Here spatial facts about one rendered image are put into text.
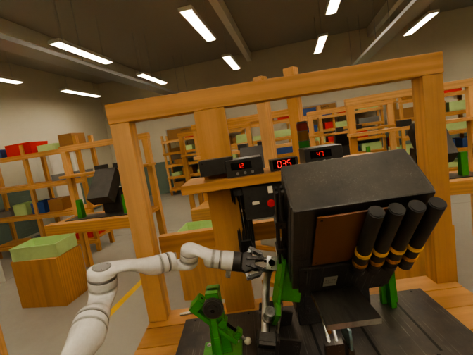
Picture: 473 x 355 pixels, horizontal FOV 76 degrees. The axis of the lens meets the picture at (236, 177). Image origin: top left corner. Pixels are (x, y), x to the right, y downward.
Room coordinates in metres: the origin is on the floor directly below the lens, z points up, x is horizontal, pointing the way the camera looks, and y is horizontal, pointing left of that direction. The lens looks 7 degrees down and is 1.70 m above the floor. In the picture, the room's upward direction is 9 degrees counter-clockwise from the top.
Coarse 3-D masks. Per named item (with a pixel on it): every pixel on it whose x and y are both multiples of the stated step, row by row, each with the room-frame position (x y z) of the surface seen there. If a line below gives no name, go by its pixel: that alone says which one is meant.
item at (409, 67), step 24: (312, 72) 1.36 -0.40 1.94; (336, 72) 1.35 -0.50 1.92; (360, 72) 1.35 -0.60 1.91; (384, 72) 1.35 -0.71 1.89; (408, 72) 1.34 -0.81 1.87; (432, 72) 1.34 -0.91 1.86; (168, 96) 1.38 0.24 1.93; (192, 96) 1.37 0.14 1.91; (216, 96) 1.37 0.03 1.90; (240, 96) 1.37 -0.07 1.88; (264, 96) 1.36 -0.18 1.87; (288, 96) 1.37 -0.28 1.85; (120, 120) 1.38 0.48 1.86; (144, 120) 1.45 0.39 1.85
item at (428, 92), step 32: (416, 96) 1.40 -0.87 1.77; (128, 128) 1.38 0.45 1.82; (224, 128) 1.37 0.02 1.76; (416, 128) 1.42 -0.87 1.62; (128, 160) 1.38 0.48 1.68; (128, 192) 1.39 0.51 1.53; (224, 192) 1.37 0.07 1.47; (448, 192) 1.34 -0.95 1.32; (224, 224) 1.37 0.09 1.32; (448, 224) 1.34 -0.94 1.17; (448, 256) 1.34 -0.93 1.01; (160, 288) 1.39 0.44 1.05; (224, 288) 1.37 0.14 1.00; (160, 320) 1.38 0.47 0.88
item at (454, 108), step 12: (408, 96) 7.27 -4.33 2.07; (444, 96) 7.01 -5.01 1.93; (396, 108) 7.65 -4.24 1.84; (408, 108) 7.26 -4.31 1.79; (456, 108) 7.05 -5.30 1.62; (396, 132) 7.66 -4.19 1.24; (456, 132) 6.97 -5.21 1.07; (396, 144) 7.67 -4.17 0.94; (408, 144) 7.62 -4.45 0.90; (456, 144) 7.28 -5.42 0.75; (456, 168) 6.98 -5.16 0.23
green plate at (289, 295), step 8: (280, 264) 1.03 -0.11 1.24; (280, 272) 1.01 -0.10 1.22; (288, 272) 1.00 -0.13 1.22; (280, 280) 0.99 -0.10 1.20; (288, 280) 1.00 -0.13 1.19; (280, 288) 0.99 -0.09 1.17; (288, 288) 1.00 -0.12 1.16; (272, 296) 1.09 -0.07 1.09; (280, 296) 0.99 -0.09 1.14; (288, 296) 1.00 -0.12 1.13; (296, 296) 1.00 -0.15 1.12
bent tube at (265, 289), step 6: (270, 258) 1.11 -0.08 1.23; (276, 258) 1.11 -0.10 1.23; (270, 264) 1.14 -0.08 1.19; (276, 264) 1.10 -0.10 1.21; (276, 270) 1.08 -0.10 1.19; (264, 276) 1.16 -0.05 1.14; (270, 276) 1.16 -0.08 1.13; (264, 282) 1.16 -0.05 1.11; (264, 288) 1.15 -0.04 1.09; (264, 294) 1.14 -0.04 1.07; (264, 300) 1.12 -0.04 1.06; (264, 306) 1.10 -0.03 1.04; (264, 312) 1.08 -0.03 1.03; (264, 324) 1.05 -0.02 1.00; (264, 330) 1.03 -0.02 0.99
